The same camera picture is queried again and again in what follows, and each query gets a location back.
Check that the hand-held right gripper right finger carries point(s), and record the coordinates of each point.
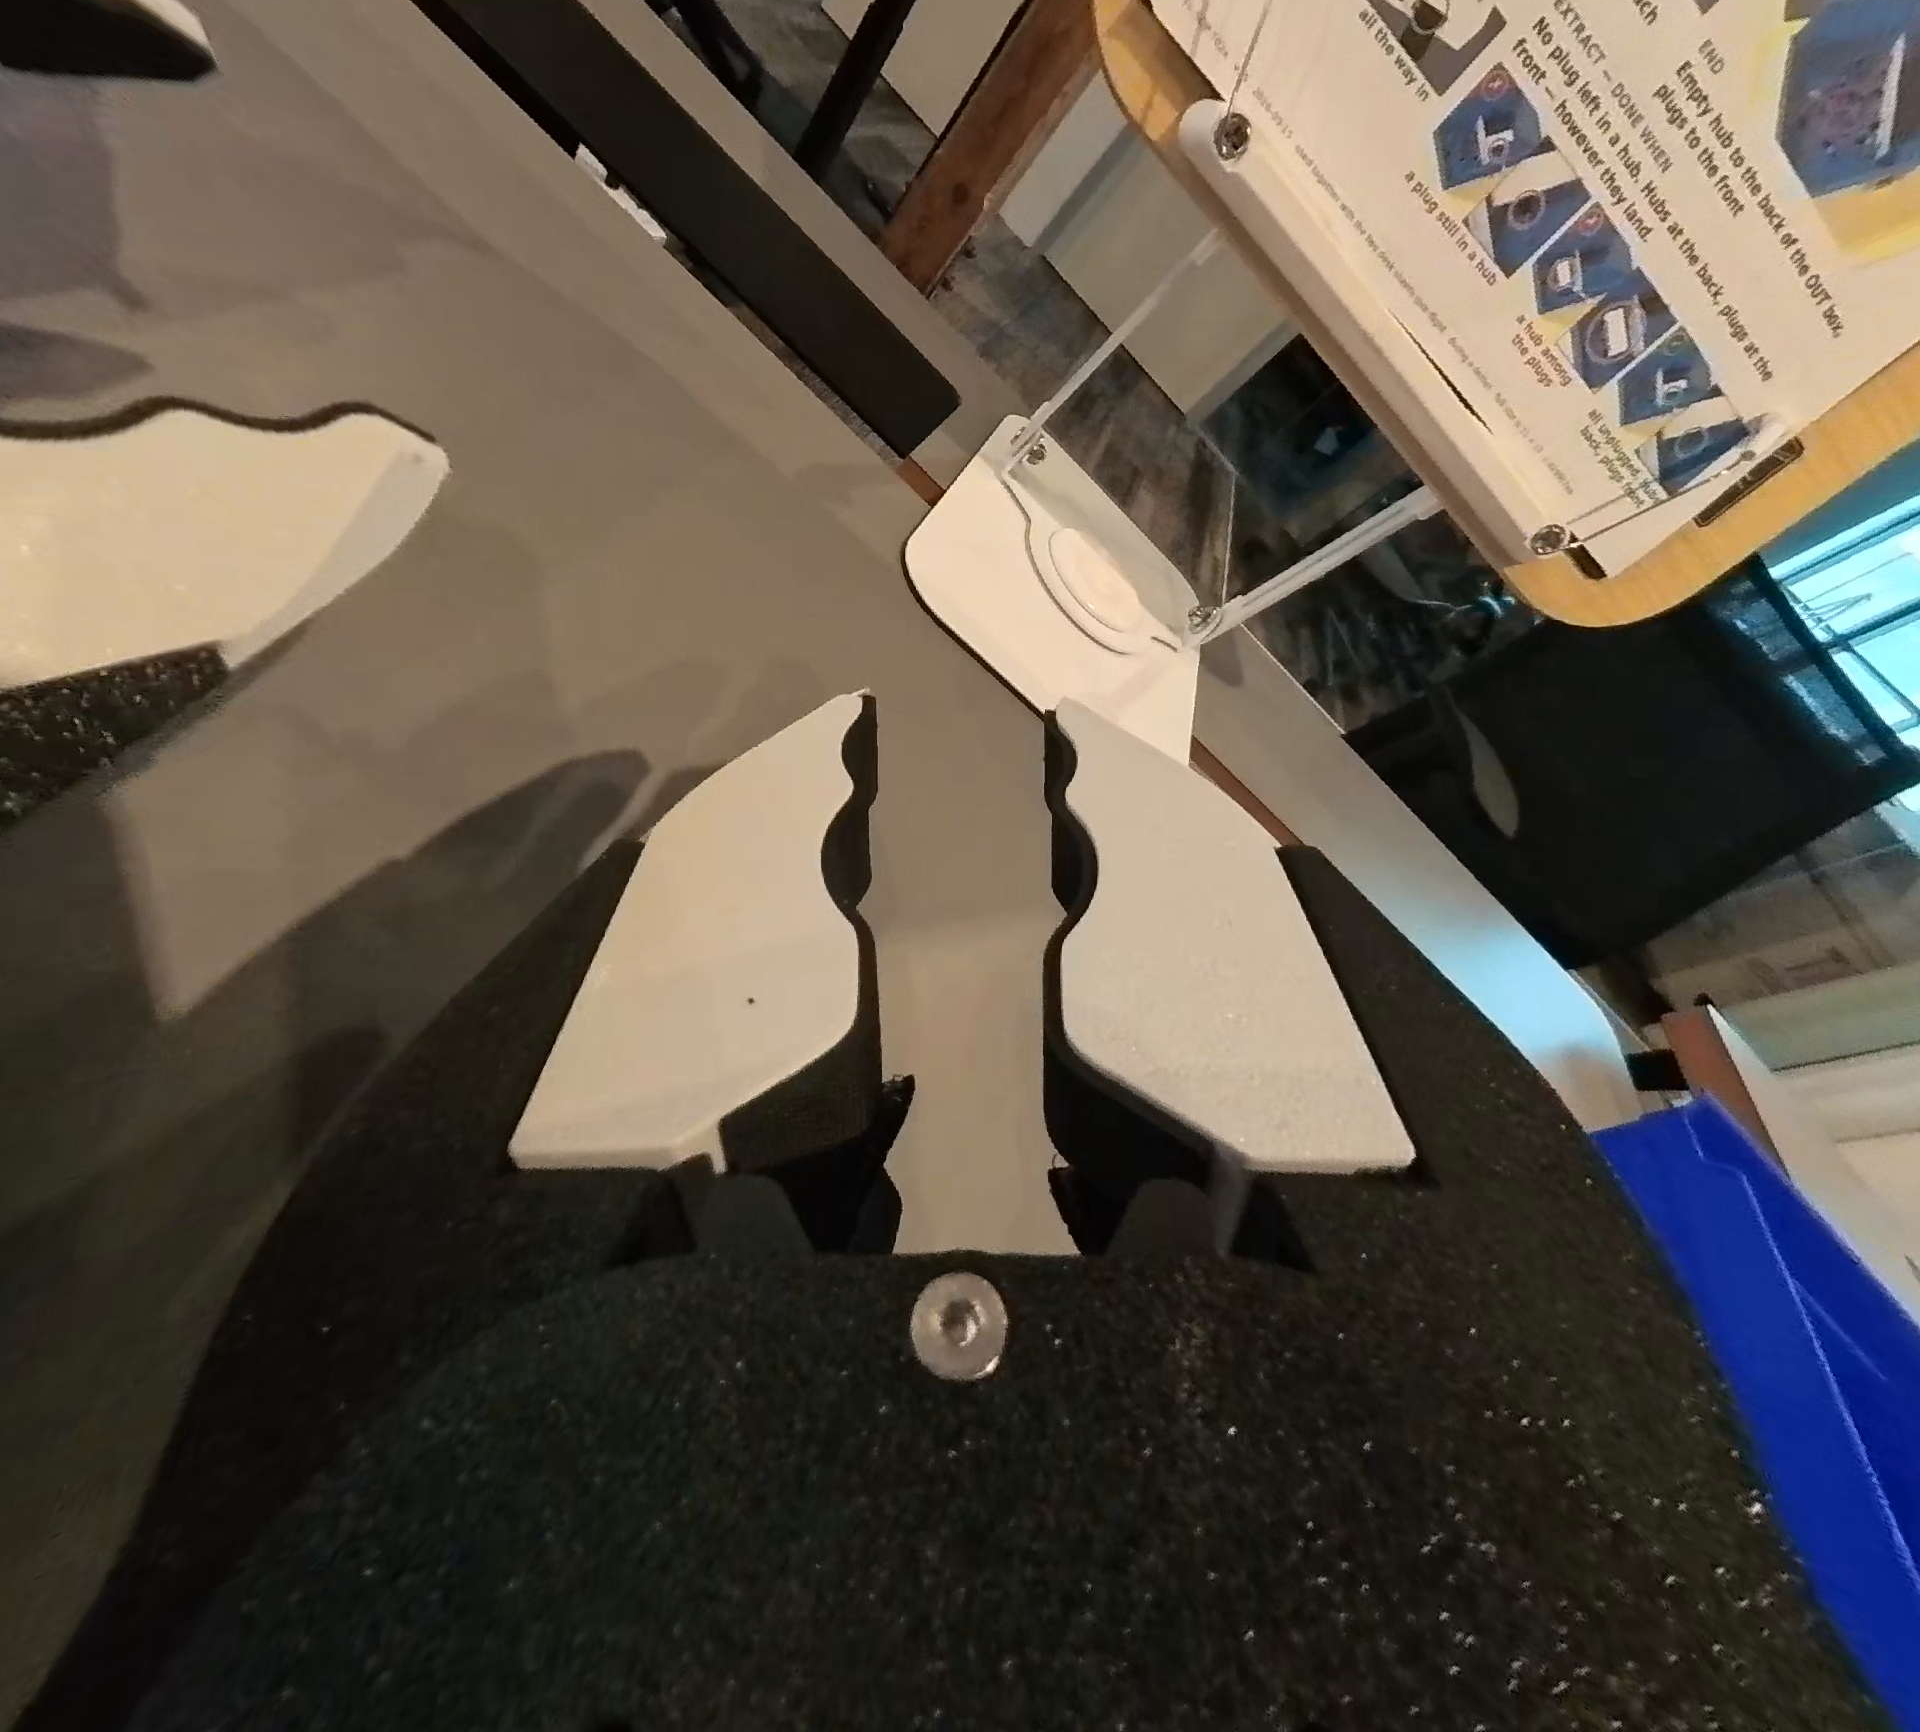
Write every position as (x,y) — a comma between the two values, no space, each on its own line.
(1214,983)

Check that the black office chair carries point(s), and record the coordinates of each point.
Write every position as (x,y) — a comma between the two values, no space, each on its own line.
(1651,787)

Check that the white wooden document stand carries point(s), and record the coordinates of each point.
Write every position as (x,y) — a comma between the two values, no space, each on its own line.
(990,562)

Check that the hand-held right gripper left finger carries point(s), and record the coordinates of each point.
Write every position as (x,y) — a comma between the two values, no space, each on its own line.
(705,967)

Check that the wooden support post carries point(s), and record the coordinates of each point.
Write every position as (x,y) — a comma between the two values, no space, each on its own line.
(975,156)

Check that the blue plastic bin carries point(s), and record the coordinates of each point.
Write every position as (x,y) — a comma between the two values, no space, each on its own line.
(1800,1313)

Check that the multi-pane window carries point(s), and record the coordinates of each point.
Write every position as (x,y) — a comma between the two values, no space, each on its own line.
(1861,623)

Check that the black rectangular pad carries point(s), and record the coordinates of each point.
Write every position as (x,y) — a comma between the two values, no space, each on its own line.
(674,187)

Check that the printed instruction sheet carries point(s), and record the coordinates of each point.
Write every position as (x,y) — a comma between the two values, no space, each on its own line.
(1574,187)

